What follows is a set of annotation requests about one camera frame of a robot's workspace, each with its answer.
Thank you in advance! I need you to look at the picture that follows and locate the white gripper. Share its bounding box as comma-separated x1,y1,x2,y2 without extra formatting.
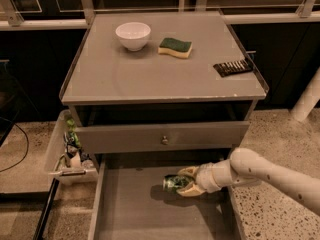
177,163,221,197

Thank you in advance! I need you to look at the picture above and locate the green crushed can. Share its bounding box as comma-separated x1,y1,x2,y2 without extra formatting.
163,175,194,193

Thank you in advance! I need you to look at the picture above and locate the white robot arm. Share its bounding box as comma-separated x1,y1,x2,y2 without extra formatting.
177,148,320,215

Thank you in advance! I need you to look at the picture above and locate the brass drawer knob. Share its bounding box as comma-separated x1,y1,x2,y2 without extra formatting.
161,136,169,145

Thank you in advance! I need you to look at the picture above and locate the grey open middle drawer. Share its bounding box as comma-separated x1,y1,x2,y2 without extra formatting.
89,150,241,240

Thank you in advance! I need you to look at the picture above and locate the grey upper drawer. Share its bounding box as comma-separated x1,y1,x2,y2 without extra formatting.
76,121,249,154

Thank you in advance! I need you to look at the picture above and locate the grey drawer cabinet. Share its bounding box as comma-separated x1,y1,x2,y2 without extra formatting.
59,11,270,167

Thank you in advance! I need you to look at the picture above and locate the white cup in bin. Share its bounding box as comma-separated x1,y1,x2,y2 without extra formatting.
70,153,81,168

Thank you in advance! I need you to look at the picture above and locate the black striped snack packet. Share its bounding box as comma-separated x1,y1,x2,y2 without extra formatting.
213,60,253,77

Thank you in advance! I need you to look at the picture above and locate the green bag in bin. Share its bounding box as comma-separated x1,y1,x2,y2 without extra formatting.
65,118,81,148

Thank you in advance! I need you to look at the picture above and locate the green yellow sponge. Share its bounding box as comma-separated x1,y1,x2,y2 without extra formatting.
158,38,192,59

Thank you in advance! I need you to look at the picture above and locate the white ceramic bowl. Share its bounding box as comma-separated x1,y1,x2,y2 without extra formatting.
115,22,151,51

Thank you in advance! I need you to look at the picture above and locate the black cable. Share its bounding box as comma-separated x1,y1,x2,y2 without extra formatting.
0,116,30,173

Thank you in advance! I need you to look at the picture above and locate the white horizontal rail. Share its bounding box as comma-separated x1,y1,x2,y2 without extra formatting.
0,11,320,31

